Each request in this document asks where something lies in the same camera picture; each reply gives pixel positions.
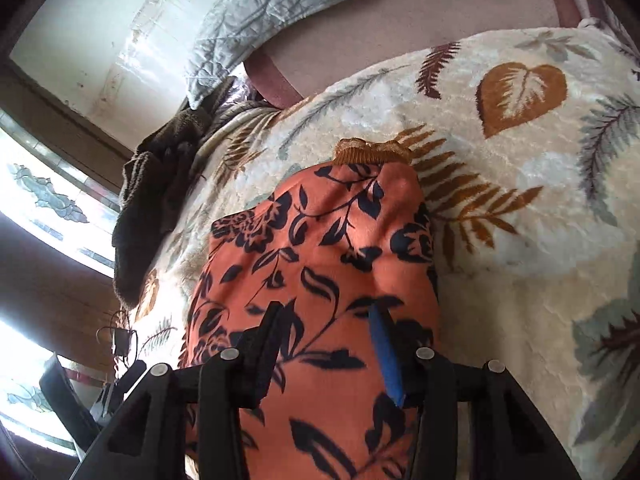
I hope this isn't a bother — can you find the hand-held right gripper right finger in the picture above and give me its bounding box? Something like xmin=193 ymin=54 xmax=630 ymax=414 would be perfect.
xmin=369 ymin=305 xmax=572 ymax=480

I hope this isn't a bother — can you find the grey quilted pillow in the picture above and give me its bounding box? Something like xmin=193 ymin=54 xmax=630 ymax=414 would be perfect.
xmin=184 ymin=0 xmax=487 ymax=107

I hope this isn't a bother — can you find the brown fuzzy cloth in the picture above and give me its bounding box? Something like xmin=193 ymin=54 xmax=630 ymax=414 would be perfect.
xmin=112 ymin=77 xmax=237 ymax=311

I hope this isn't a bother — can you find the black charger with cable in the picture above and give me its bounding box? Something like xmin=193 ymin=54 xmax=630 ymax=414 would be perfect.
xmin=97 ymin=309 xmax=140 ymax=363

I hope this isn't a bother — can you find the orange floral garment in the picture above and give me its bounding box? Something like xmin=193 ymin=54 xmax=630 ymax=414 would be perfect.
xmin=182 ymin=137 xmax=444 ymax=480

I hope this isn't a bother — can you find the pink sofa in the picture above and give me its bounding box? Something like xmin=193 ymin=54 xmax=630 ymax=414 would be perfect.
xmin=242 ymin=0 xmax=640 ymax=111

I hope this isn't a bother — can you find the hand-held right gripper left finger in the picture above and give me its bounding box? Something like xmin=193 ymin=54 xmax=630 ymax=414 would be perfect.
xmin=70 ymin=301 xmax=304 ymax=480

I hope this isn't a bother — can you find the wooden door with stained glass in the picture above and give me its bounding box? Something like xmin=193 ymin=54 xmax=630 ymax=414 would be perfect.
xmin=0 ymin=57 xmax=136 ymax=461

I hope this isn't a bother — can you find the cream leaf-print blanket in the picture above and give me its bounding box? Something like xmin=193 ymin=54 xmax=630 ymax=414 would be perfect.
xmin=127 ymin=27 xmax=640 ymax=480

